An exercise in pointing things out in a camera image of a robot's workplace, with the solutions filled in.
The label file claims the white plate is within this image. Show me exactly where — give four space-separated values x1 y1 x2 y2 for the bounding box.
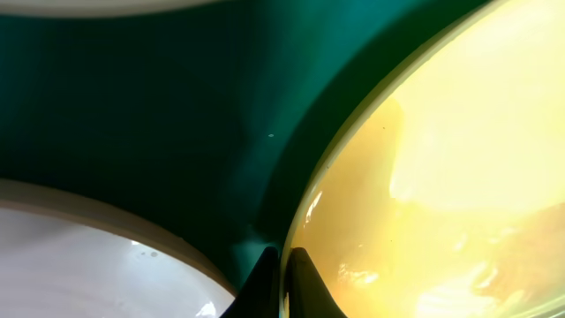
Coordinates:
1 179 236 318

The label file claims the blue plastic tray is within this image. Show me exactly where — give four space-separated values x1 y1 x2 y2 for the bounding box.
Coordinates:
1 0 484 288

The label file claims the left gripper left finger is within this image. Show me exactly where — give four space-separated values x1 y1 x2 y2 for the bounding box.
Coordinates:
221 246 280 318

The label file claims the light blue rimmed plate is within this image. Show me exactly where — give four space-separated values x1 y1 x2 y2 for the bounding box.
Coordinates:
1 0 217 18

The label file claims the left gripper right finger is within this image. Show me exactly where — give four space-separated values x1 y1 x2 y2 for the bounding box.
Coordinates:
284 247 346 318

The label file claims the green rimmed plate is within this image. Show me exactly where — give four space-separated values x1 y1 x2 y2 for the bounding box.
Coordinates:
281 0 564 318

